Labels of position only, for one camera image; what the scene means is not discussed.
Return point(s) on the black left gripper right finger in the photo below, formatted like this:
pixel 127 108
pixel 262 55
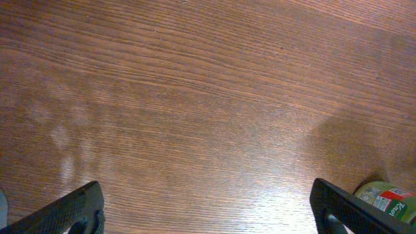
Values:
pixel 337 211

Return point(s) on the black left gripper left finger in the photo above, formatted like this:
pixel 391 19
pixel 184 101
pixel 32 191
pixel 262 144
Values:
pixel 80 211

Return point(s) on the green lid jar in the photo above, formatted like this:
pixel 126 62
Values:
pixel 392 200

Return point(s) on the grey plastic basket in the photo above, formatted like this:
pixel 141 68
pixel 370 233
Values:
pixel 3 210

